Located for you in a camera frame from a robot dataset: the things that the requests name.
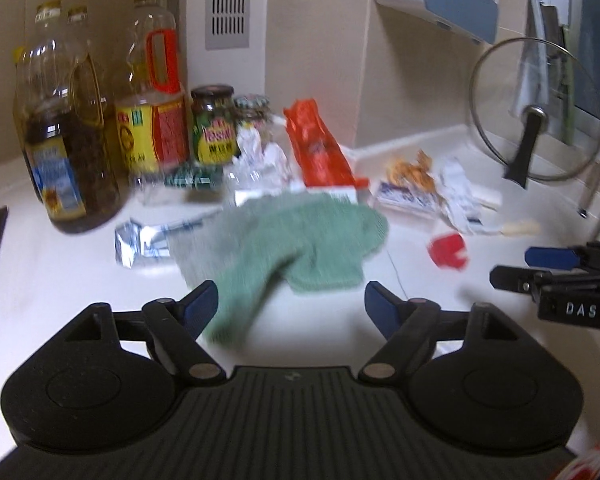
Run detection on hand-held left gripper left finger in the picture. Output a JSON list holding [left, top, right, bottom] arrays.
[[55, 281, 226, 387]]

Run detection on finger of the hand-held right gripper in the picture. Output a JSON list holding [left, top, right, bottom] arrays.
[[490, 265, 600, 303], [525, 241, 600, 273]]

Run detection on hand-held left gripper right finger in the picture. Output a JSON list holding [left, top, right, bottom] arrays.
[[358, 281, 528, 387]]

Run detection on red plastic piece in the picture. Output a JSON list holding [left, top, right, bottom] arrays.
[[427, 232, 472, 271]]

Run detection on silver foil packet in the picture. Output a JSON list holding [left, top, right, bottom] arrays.
[[114, 220, 175, 272]]

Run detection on green cloth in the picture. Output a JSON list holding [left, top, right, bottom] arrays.
[[171, 193, 389, 347]]

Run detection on white plastic bag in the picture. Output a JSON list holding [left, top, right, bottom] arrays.
[[231, 125, 292, 193]]

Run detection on cream stick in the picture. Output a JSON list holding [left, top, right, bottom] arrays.
[[487, 220, 541, 239]]

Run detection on crumpled white paper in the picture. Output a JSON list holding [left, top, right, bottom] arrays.
[[437, 156, 485, 236]]

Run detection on glass pot lid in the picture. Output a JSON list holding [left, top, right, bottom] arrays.
[[468, 37, 600, 190]]

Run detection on clear bottle green label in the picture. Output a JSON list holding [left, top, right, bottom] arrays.
[[129, 157, 231, 207]]

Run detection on orange snack pieces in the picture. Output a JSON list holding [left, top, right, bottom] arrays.
[[386, 149, 434, 186]]

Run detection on green hanging scrubber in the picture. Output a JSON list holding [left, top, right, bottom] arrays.
[[557, 25, 577, 147]]

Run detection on person's red white clothing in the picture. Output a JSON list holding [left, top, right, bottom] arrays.
[[555, 440, 600, 480]]

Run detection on large pickle jar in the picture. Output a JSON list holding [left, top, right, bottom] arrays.
[[190, 85, 239, 166]]

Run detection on orange snack packet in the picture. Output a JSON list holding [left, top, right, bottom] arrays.
[[283, 99, 371, 192]]

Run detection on dark oil bottle blue label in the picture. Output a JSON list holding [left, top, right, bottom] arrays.
[[14, 2, 122, 235]]

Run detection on grey hanging cloth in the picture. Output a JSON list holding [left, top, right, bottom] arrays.
[[509, 0, 551, 118]]

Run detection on small pickle jar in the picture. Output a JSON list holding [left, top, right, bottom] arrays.
[[234, 95, 273, 141]]

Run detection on olive oil bottle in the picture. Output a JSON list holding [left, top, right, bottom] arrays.
[[66, 5, 112, 181]]

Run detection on oil bottle orange handle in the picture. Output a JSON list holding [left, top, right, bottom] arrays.
[[114, 0, 192, 177]]

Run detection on white blue wall dispenser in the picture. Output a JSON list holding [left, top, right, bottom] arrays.
[[372, 0, 502, 46]]

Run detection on silver wall vent grille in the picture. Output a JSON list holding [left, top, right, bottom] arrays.
[[205, 0, 252, 51]]

